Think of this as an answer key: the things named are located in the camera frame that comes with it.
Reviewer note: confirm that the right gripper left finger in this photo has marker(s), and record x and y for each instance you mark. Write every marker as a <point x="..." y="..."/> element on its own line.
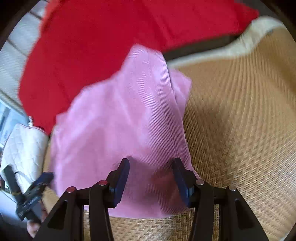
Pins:
<point x="104" y="195"/>

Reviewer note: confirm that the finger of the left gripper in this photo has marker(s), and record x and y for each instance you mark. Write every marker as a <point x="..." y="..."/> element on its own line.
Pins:
<point x="44" y="179"/>

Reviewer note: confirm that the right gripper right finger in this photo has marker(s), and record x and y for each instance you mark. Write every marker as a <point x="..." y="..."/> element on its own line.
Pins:
<point x="197" y="194"/>

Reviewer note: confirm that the pink corduroy jacket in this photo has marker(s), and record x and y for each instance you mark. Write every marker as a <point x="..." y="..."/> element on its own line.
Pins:
<point x="136" y="114"/>

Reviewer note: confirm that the person's left hand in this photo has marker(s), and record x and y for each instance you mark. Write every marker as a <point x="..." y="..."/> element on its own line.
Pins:
<point x="33" y="227"/>

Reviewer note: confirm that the woven bamboo bed mat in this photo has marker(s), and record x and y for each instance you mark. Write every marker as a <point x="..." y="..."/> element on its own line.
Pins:
<point x="239" y="124"/>

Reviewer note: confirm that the beige padded headboard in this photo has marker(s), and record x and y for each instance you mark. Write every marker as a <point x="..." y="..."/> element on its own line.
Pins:
<point x="20" y="22"/>

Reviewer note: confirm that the red blanket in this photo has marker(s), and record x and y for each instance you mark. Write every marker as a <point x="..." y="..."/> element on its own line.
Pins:
<point x="82" y="42"/>

